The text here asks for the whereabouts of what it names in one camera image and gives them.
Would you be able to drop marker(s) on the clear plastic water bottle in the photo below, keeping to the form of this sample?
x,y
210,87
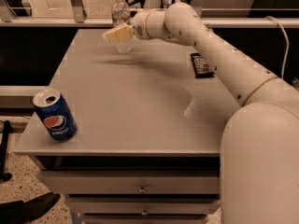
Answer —
x,y
120,13

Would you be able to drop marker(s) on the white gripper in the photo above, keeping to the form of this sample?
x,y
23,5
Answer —
x,y
138,26

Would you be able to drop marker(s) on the black rxbar chocolate bar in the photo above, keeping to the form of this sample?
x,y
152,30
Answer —
x,y
200,67

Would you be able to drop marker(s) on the blue pepsi can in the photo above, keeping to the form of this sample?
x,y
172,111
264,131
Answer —
x,y
54,112

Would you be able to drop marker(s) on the metal top drawer knob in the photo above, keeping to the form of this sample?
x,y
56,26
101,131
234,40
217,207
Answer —
x,y
142,189

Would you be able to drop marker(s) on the grey top drawer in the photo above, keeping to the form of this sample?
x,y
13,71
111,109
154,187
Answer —
x,y
128,182

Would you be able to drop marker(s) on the grey bottom drawer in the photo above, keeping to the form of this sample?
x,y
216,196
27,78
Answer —
x,y
100,219

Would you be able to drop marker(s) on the grey drawer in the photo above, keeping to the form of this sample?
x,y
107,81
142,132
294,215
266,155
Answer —
x,y
100,219
128,182
155,206

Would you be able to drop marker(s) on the black stand on floor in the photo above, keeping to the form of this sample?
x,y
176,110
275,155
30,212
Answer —
x,y
7,130

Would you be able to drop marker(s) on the metal railing post far left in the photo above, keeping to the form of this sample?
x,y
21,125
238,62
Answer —
x,y
6,12

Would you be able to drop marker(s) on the grey middle drawer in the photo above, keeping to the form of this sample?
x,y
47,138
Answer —
x,y
155,206

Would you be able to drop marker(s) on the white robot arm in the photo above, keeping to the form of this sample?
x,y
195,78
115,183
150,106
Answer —
x,y
260,143

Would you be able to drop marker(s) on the metal drawer knob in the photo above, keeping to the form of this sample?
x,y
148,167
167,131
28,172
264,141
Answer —
x,y
144,212
142,189

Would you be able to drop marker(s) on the metal middle drawer knob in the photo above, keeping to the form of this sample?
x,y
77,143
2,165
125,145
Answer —
x,y
144,212

